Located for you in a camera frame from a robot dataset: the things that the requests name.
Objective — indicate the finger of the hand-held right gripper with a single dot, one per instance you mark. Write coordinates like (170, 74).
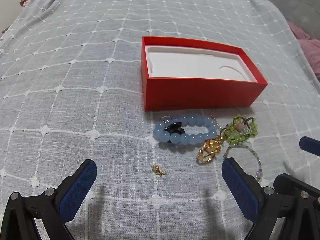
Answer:
(310, 145)
(290, 183)

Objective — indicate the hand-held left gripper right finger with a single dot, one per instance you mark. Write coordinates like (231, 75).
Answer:
(241, 190)

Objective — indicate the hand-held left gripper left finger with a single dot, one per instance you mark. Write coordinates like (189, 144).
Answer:
(77, 192)

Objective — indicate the black hair clip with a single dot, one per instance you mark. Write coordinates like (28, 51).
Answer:
(176, 129)

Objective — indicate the red cardboard box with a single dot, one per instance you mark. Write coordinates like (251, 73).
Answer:
(200, 95)

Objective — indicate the small gold earring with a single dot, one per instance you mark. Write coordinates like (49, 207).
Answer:
(158, 170)

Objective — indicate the pink pillow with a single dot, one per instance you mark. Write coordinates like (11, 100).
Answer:
(308, 50)

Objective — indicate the grey checked blanket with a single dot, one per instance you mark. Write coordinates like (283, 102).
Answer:
(87, 92)

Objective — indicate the grey cushion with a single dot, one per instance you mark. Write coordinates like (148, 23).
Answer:
(297, 5)

